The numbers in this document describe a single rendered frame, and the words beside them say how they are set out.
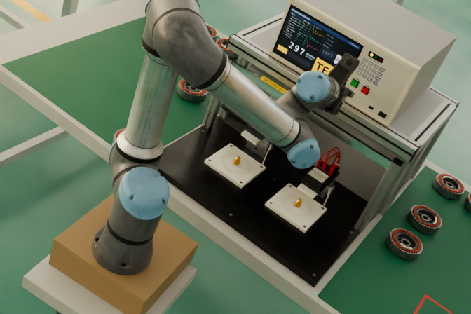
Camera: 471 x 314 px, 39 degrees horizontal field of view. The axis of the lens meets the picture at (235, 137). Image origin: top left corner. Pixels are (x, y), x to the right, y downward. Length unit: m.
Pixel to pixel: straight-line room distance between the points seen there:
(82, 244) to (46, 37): 1.10
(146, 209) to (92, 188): 1.56
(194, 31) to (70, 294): 0.73
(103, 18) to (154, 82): 1.32
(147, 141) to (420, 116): 0.93
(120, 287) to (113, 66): 1.08
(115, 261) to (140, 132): 0.31
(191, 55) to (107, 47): 1.30
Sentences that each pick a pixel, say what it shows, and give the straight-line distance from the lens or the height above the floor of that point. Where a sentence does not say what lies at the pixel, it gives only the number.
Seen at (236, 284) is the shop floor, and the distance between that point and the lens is 2.89.
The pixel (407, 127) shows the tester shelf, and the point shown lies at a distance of 2.07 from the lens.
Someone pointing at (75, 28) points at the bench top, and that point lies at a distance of 2.69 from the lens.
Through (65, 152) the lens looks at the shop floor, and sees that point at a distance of 3.24.
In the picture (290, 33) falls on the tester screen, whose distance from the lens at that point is 2.06.
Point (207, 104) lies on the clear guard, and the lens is 1.95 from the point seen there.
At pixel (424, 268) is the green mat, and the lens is 2.21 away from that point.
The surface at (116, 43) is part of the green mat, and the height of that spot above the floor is 0.75.
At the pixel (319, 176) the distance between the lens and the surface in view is 2.11.
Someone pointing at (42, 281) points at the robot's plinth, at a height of 0.75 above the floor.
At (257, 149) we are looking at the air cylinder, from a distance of 2.25.
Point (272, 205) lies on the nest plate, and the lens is 2.07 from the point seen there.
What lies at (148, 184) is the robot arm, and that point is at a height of 1.05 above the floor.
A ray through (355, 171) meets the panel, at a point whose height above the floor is 0.84.
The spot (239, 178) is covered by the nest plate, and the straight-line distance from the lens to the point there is 2.11.
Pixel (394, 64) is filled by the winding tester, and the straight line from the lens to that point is 1.95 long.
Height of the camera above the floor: 2.07
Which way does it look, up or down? 34 degrees down
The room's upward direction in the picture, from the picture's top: 21 degrees clockwise
